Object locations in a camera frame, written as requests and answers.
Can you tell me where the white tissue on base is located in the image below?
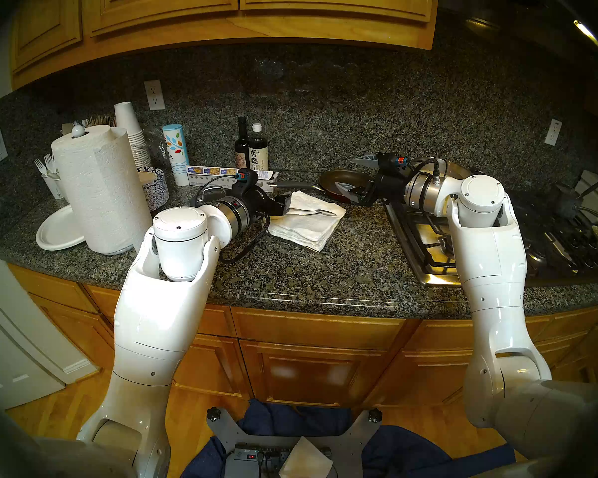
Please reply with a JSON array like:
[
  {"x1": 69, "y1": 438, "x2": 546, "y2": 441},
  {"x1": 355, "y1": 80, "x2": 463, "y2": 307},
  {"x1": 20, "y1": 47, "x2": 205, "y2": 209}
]
[{"x1": 278, "y1": 436, "x2": 333, "y2": 478}]

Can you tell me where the grey robot base frame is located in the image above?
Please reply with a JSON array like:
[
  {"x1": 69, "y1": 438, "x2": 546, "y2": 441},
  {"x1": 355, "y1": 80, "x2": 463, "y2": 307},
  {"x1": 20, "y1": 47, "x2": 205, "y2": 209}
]
[{"x1": 207, "y1": 407, "x2": 383, "y2": 478}]

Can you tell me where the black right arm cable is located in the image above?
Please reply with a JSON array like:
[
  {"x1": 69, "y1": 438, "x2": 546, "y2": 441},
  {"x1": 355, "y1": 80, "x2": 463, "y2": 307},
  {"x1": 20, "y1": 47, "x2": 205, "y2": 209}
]
[{"x1": 411, "y1": 157, "x2": 449, "y2": 185}]

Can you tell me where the grey power strip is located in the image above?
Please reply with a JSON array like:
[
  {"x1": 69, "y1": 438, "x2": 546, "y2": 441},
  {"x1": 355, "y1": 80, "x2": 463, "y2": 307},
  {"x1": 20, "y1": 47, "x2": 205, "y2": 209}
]
[{"x1": 224, "y1": 446, "x2": 332, "y2": 478}]

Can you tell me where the black frying pan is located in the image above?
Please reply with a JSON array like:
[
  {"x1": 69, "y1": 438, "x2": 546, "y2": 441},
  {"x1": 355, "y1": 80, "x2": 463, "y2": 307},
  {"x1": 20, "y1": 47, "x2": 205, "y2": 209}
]
[{"x1": 267, "y1": 170, "x2": 374, "y2": 204}]

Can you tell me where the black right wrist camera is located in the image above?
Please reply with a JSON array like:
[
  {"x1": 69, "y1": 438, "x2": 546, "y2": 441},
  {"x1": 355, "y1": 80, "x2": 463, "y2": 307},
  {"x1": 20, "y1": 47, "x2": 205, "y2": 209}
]
[{"x1": 376, "y1": 152, "x2": 410, "y2": 171}]

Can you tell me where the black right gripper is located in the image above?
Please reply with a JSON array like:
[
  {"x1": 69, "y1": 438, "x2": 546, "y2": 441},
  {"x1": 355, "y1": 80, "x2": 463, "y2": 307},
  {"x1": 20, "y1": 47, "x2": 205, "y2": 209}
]
[{"x1": 336, "y1": 154, "x2": 412, "y2": 206}]

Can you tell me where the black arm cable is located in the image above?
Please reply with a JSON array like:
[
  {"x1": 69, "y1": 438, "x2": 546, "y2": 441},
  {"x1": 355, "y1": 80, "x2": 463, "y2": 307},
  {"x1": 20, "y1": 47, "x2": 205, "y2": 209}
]
[
  {"x1": 411, "y1": 157, "x2": 449, "y2": 185},
  {"x1": 189, "y1": 173, "x2": 272, "y2": 264}
]

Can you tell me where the wooden wall cabinet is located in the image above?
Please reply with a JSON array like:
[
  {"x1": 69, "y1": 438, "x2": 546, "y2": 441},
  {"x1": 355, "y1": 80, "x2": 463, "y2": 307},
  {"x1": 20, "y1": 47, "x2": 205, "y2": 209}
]
[{"x1": 10, "y1": 0, "x2": 439, "y2": 90}]

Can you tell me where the clear plastic bag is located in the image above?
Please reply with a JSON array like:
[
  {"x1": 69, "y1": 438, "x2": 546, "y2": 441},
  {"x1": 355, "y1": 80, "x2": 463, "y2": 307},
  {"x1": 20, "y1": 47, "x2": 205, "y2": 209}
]
[{"x1": 144, "y1": 126, "x2": 171, "y2": 169}]

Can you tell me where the wooden base cabinet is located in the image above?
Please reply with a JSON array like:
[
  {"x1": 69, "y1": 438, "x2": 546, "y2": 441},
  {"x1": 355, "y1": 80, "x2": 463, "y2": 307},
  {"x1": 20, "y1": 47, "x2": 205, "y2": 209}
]
[{"x1": 7, "y1": 263, "x2": 598, "y2": 413}]

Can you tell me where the white paper sheet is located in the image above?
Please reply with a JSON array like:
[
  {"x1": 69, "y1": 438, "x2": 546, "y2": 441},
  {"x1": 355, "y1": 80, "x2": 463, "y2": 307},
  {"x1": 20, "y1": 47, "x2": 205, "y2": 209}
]
[{"x1": 576, "y1": 169, "x2": 598, "y2": 219}]

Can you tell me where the white paper plate stack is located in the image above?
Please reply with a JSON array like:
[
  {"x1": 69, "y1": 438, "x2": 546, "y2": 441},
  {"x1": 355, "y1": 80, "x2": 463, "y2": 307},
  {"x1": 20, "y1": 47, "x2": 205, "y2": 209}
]
[{"x1": 36, "y1": 204, "x2": 86, "y2": 251}]

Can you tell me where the patterned paper bowl stack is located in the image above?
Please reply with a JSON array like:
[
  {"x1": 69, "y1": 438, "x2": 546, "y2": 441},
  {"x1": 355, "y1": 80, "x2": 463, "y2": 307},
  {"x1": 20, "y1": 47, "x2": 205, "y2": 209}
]
[{"x1": 137, "y1": 166, "x2": 170, "y2": 212}]

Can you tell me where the range hood lamp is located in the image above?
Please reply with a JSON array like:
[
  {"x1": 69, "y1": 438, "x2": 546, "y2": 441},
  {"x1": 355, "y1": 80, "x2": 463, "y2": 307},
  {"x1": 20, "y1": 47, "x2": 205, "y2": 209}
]
[{"x1": 572, "y1": 19, "x2": 598, "y2": 53}]

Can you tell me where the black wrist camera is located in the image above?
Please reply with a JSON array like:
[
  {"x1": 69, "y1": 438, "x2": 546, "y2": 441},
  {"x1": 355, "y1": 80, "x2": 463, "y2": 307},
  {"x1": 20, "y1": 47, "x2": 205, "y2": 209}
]
[
  {"x1": 232, "y1": 168, "x2": 260, "y2": 189},
  {"x1": 376, "y1": 152, "x2": 410, "y2": 171}
]

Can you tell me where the white paper towel roll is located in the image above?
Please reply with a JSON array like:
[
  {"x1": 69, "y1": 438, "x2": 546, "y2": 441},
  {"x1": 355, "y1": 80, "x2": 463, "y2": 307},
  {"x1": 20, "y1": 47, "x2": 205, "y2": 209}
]
[{"x1": 51, "y1": 125, "x2": 152, "y2": 256}]

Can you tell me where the white cutlery cup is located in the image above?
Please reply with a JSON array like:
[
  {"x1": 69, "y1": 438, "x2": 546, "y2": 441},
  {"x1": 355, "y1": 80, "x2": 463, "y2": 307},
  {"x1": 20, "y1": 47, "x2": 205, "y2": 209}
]
[{"x1": 42, "y1": 171, "x2": 66, "y2": 200}]

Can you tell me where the long foil wrap box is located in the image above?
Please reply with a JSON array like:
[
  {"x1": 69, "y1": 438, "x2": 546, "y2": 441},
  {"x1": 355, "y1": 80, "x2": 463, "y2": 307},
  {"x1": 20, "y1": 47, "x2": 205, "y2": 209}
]
[{"x1": 187, "y1": 165, "x2": 275, "y2": 188}]

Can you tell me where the gas cooktop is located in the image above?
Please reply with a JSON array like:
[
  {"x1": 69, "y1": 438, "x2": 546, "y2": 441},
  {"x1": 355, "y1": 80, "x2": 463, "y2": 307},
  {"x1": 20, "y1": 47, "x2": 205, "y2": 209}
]
[{"x1": 384, "y1": 183, "x2": 598, "y2": 287}]

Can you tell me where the white door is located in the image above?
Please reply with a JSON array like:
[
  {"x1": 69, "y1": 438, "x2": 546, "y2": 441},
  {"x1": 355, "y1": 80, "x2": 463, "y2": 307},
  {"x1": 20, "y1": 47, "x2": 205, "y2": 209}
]
[{"x1": 0, "y1": 218, "x2": 99, "y2": 411}]

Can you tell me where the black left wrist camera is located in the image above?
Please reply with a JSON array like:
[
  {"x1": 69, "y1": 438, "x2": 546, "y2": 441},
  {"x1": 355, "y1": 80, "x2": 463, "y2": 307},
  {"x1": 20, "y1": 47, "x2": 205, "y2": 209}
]
[{"x1": 232, "y1": 168, "x2": 260, "y2": 189}]

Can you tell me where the leaf print salt canister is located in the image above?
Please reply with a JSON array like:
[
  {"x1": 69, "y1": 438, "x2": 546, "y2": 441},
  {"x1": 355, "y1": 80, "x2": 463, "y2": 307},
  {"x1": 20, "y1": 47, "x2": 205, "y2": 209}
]
[{"x1": 162, "y1": 124, "x2": 190, "y2": 187}]

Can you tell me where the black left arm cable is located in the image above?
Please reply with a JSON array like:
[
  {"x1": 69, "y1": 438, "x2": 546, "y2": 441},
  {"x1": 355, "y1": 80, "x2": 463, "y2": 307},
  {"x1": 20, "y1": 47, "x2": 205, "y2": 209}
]
[{"x1": 189, "y1": 173, "x2": 272, "y2": 264}]

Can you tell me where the soy sauce bottle white cap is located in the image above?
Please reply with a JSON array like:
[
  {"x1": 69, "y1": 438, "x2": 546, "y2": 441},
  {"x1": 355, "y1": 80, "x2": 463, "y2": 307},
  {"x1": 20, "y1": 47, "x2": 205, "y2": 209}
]
[{"x1": 248, "y1": 123, "x2": 269, "y2": 172}]

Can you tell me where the white paper cup stack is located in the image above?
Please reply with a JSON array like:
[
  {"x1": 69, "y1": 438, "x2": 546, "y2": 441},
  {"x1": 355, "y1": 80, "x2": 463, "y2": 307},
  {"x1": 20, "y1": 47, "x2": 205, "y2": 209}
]
[{"x1": 114, "y1": 102, "x2": 152, "y2": 170}]

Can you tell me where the white napkin stack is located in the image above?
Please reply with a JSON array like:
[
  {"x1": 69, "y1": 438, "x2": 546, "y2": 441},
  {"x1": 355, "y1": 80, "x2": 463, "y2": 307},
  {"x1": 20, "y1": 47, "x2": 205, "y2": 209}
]
[{"x1": 268, "y1": 191, "x2": 347, "y2": 253}]

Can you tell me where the dark glass bottle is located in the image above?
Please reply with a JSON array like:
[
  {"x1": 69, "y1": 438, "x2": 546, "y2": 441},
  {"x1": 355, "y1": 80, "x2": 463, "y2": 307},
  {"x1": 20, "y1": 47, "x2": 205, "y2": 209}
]
[{"x1": 234, "y1": 117, "x2": 251, "y2": 170}]

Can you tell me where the dark blue cloth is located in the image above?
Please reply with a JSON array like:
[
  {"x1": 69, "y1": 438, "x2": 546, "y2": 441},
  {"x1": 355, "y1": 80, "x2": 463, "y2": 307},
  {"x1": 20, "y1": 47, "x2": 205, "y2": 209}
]
[{"x1": 179, "y1": 398, "x2": 516, "y2": 478}]

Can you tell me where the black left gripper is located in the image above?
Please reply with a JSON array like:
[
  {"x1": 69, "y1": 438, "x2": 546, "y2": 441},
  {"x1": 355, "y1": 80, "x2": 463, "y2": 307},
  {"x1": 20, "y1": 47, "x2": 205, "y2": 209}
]
[{"x1": 237, "y1": 182, "x2": 293, "y2": 232}]

